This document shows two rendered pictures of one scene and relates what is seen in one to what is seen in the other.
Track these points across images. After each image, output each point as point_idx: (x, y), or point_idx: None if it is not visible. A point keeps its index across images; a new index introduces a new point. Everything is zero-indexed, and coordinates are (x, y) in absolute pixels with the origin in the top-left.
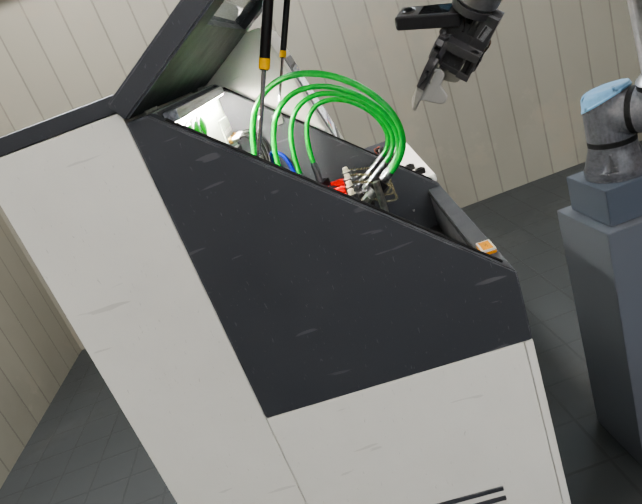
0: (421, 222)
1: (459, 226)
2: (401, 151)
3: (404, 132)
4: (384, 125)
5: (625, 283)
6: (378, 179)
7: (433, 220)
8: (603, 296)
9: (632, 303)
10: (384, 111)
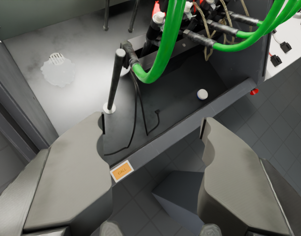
0: (225, 77)
1: (171, 129)
2: (141, 79)
3: (155, 77)
4: (296, 9)
5: (196, 217)
6: (125, 54)
7: (229, 85)
8: (195, 198)
9: (190, 215)
10: (278, 5)
